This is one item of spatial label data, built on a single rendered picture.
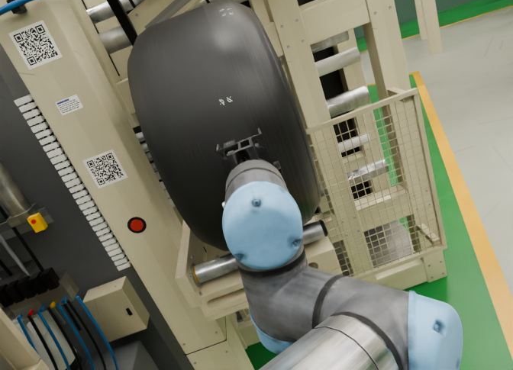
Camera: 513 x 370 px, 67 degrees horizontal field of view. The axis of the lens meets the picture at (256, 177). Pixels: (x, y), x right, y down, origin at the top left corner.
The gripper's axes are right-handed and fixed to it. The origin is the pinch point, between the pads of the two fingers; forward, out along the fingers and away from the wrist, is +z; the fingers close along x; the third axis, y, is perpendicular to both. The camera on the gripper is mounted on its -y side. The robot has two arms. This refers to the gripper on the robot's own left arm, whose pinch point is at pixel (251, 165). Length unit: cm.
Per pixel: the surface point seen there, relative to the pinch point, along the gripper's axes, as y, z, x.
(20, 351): -22, 7, 63
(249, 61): 16.9, 5.0, -6.4
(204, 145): 6.2, 1.3, 6.5
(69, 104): 22.4, 19.3, 32.5
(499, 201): -106, 130, -119
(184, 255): -20.9, 21.5, 25.0
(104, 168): 6.7, 21.1, 32.6
